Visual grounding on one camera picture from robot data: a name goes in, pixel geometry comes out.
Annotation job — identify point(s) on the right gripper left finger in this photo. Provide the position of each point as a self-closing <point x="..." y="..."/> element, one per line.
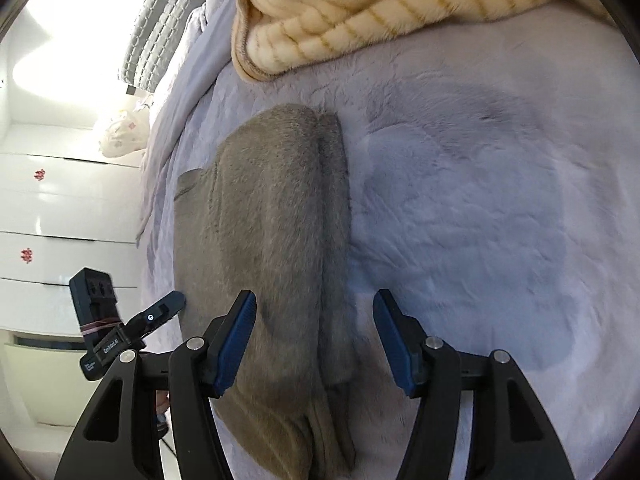
<point x="116" y="436"/>

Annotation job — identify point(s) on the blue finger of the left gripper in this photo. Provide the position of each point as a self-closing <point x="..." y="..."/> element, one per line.
<point x="150" y="319"/>

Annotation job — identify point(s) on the white floral bag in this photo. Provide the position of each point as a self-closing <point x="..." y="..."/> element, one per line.
<point x="124" y="131"/>

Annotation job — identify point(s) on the person's left hand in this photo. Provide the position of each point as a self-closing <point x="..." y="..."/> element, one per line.
<point x="161" y="405"/>

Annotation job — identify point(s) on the olive knit sweater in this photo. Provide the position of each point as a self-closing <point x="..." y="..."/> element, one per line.
<point x="271" y="215"/>

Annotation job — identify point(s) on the grey quilted headboard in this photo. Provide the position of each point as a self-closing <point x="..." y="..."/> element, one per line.
<point x="153" y="43"/>

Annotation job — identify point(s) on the lavender embossed bedspread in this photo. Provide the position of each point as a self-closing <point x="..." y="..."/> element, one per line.
<point x="494" y="183"/>

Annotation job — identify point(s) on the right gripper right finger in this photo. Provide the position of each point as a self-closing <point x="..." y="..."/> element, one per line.
<point x="511" y="436"/>

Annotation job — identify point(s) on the white wardrobe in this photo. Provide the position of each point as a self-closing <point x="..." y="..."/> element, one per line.
<point x="64" y="207"/>

